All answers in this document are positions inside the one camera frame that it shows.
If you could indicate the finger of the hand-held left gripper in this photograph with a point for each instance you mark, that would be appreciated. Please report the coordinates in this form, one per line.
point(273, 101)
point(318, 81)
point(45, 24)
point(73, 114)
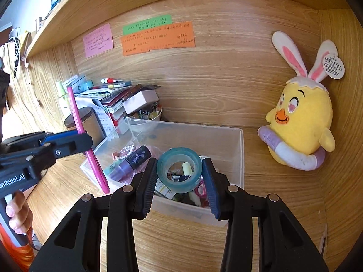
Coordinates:
point(76, 144)
point(61, 136)

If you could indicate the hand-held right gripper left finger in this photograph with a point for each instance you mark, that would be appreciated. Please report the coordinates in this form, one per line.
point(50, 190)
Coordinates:
point(150, 187)

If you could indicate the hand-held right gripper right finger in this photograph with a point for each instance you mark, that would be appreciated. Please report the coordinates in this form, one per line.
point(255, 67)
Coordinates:
point(211, 187)

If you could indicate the teal tape roll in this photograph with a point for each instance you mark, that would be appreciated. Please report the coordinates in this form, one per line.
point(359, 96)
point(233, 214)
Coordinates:
point(163, 167)

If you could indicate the magenta plastic stick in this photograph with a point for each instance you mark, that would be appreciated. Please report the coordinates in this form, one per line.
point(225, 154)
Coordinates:
point(95, 164)

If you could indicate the black and purple tube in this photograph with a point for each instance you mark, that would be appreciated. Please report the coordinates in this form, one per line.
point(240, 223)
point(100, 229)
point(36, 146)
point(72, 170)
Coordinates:
point(133, 158)

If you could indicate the clear plastic storage box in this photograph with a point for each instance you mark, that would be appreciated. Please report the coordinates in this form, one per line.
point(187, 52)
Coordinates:
point(227, 153)

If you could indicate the person's left hand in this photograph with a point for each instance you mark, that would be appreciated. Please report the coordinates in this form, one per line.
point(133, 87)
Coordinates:
point(19, 212)

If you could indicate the pink patterned tape roll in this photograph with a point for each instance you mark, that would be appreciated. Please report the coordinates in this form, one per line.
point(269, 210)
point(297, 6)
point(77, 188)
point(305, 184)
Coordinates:
point(202, 191)

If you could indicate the brown ceramic mug with lid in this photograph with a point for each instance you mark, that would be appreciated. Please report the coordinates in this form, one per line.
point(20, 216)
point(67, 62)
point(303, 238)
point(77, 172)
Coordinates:
point(90, 124)

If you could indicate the dark green bottle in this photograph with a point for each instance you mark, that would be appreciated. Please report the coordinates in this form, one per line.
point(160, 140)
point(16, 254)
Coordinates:
point(184, 198)

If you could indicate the small dark blue box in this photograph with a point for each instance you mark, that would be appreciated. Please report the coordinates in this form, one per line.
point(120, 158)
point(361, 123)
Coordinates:
point(181, 178)

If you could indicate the stack of books and papers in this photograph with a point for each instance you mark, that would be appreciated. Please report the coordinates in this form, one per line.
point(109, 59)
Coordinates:
point(107, 99)

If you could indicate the bowl of beads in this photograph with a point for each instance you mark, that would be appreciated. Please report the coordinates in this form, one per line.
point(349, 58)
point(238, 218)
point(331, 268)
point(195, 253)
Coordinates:
point(147, 116)

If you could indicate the white and red marker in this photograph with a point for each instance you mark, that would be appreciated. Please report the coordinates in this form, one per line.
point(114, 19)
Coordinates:
point(110, 80)

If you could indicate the white cardboard box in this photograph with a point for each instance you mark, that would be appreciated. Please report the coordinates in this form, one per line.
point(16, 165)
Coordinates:
point(140, 100)

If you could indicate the white hanging earphones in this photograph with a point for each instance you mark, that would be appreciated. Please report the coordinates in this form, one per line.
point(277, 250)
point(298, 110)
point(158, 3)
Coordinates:
point(26, 59)

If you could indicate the person's orange clothing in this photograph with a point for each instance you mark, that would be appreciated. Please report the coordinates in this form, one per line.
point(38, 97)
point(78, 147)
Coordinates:
point(17, 257)

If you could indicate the pink sticky note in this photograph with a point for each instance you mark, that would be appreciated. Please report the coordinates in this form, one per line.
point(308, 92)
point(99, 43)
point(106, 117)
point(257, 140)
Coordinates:
point(97, 41)

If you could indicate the yellow chick plush toy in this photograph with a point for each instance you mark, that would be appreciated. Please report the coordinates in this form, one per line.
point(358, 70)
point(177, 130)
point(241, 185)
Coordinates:
point(300, 124)

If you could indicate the orange sticky note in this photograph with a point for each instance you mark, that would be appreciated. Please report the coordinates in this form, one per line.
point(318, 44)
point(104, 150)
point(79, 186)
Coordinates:
point(158, 42)

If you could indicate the green sticky note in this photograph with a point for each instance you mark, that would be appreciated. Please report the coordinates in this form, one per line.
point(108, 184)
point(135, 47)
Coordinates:
point(147, 24)

